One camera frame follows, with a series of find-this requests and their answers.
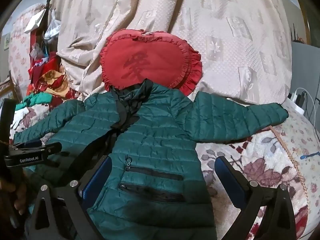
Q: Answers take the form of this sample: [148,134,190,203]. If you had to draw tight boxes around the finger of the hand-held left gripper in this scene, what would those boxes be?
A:
[10,140,46,149]
[40,142,63,164]

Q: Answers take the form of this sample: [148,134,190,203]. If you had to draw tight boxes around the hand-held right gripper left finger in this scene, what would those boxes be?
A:
[25,155,113,240]

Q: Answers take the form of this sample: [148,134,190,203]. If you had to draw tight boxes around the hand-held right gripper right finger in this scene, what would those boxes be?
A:
[214,156,299,240]

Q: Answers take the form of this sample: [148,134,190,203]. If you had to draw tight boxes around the green puffer jacket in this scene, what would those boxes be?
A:
[12,79,289,240]

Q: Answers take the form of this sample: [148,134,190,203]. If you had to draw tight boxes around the pile of colourful clothes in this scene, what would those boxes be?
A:
[27,52,80,108]

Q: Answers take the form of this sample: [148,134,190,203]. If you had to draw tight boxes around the person's left hand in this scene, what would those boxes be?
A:
[14,180,30,217]

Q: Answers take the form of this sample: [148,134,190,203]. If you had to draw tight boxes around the floral plush blanket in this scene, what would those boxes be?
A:
[10,102,320,240]

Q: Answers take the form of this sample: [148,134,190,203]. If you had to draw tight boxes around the bright green cloth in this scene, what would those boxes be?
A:
[15,92,53,111]

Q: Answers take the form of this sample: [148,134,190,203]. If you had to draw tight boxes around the pink floral quilt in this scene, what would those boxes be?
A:
[8,3,48,94]

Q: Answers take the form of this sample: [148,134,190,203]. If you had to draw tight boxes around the white power strip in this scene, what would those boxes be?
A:
[284,97,306,115]

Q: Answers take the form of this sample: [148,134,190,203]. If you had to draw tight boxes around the clear plastic bag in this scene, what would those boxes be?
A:
[44,17,62,40]

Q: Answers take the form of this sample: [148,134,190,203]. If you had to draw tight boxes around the white charger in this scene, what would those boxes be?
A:
[291,88,303,103]

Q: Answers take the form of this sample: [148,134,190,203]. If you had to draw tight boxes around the white paper bag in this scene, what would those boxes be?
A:
[24,9,47,33]

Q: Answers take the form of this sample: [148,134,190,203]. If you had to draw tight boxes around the dark wooden coat stand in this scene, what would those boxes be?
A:
[29,0,54,64]

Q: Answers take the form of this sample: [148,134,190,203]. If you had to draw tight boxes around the red heart-shaped frilled pillow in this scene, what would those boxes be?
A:
[100,29,203,96]

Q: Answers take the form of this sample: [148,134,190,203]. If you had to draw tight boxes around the grey cabinet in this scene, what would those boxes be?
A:
[291,41,320,112]

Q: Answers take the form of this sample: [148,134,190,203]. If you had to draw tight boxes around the blue cable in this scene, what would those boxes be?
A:
[299,152,320,160]

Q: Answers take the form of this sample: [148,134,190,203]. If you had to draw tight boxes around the brown wooden frame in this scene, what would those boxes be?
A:
[299,0,312,46]

